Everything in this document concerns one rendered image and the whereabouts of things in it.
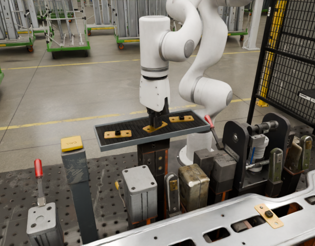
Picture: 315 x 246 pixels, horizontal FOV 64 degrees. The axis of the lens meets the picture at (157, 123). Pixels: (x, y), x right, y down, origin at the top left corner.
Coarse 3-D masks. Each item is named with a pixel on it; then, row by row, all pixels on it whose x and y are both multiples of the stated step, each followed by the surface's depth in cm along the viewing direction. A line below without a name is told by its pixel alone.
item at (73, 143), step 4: (76, 136) 79; (80, 136) 79; (60, 140) 77; (64, 140) 77; (68, 140) 77; (72, 140) 77; (76, 140) 77; (80, 140) 77; (64, 144) 75; (68, 144) 75; (72, 144) 75; (76, 144) 75; (80, 144) 75; (64, 148) 73; (68, 148) 74; (72, 148) 74; (76, 148) 74
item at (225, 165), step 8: (216, 152) 86; (224, 152) 86; (216, 160) 82; (224, 160) 82; (232, 160) 82; (216, 168) 82; (224, 168) 80; (232, 168) 81; (216, 176) 83; (224, 176) 81; (232, 176) 83; (216, 184) 83; (224, 184) 83; (232, 184) 85; (208, 192) 90; (216, 192) 84; (224, 192) 87; (208, 200) 92; (216, 200) 87; (224, 200) 89; (208, 232) 95; (216, 232) 96; (216, 240) 97
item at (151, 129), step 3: (153, 123) 84; (165, 123) 85; (147, 126) 84; (150, 126) 84; (153, 126) 83; (162, 126) 84; (144, 129) 82; (150, 129) 82; (153, 129) 82; (156, 129) 82; (150, 132) 81
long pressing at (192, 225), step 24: (312, 192) 80; (192, 216) 71; (216, 216) 71; (240, 216) 71; (288, 216) 71; (312, 216) 71; (120, 240) 65; (144, 240) 65; (168, 240) 65; (192, 240) 65; (240, 240) 65; (264, 240) 65; (288, 240) 65
